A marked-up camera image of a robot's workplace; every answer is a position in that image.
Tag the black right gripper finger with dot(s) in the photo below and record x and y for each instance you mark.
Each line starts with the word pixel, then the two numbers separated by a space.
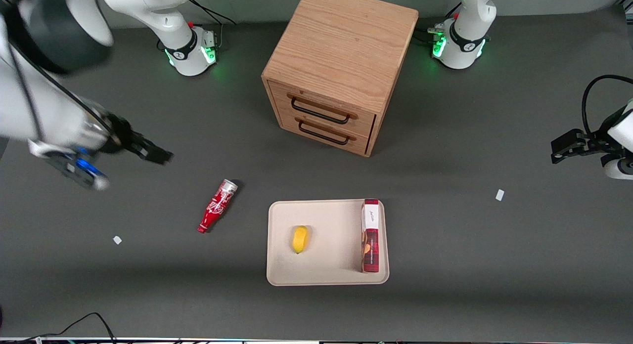
pixel 157 150
pixel 151 158

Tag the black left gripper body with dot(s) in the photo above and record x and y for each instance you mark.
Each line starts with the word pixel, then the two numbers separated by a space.
pixel 595 140

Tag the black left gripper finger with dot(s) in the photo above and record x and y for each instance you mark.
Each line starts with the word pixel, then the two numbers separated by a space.
pixel 568 139
pixel 564 157

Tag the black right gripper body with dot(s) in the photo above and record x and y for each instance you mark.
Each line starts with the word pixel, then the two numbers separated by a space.
pixel 120 135

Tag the red coke bottle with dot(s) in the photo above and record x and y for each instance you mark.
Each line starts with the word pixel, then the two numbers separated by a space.
pixel 217 205

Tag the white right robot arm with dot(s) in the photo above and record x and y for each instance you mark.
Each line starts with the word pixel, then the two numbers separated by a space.
pixel 54 116

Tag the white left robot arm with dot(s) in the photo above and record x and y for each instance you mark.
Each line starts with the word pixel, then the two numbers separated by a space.
pixel 470 32

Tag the beige plastic tray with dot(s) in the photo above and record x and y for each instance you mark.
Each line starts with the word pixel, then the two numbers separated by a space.
pixel 331 265

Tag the wooden drawer front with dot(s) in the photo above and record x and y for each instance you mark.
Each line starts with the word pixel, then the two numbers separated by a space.
pixel 324 104
pixel 321 139

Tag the yellow lemon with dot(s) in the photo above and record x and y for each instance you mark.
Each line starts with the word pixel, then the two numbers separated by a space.
pixel 300 239

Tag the red plaid cookie box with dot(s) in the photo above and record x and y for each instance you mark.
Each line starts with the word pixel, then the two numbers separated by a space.
pixel 370 235

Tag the wooden drawer cabinet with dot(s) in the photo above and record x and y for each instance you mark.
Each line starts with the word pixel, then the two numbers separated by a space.
pixel 341 42

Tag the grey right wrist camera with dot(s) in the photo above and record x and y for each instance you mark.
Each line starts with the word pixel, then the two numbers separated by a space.
pixel 74 168

